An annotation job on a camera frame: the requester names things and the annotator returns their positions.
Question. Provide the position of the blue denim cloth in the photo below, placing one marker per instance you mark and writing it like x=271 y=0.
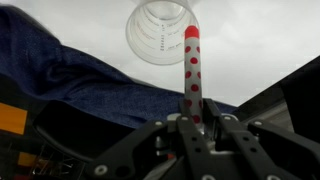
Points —
x=83 y=86

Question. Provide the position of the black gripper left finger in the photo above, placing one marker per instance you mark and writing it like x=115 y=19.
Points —
x=196 y=146

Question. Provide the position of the clear plastic measuring cup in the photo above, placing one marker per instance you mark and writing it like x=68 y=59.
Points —
x=153 y=36

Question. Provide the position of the black chair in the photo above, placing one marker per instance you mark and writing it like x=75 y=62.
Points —
x=76 y=130
x=301 y=100

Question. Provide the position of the grey marker with red dots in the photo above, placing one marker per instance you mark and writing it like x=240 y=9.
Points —
x=193 y=73

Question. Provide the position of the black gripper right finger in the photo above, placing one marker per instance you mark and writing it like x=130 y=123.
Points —
x=233 y=133

